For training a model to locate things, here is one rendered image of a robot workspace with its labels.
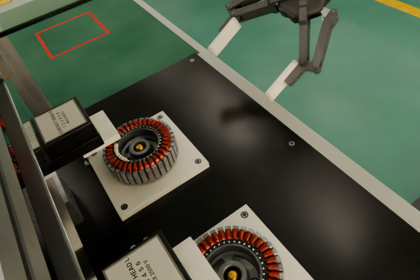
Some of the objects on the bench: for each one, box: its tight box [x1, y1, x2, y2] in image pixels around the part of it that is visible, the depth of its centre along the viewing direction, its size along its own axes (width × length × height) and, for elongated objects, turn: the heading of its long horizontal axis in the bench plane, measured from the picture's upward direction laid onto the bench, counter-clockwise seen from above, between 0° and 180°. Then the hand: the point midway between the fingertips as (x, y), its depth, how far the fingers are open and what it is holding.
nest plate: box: [89, 111, 209, 221], centre depth 58 cm, size 15×15×1 cm
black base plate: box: [21, 53, 420, 280], centre depth 51 cm, size 47×64×2 cm
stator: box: [103, 118, 178, 185], centre depth 56 cm, size 11×11×4 cm
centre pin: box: [224, 269, 241, 280], centre depth 41 cm, size 2×2×3 cm
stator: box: [196, 226, 284, 280], centre depth 40 cm, size 11×11×4 cm
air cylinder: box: [22, 171, 84, 229], centre depth 52 cm, size 5×8×6 cm
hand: (242, 69), depth 59 cm, fingers open, 13 cm apart
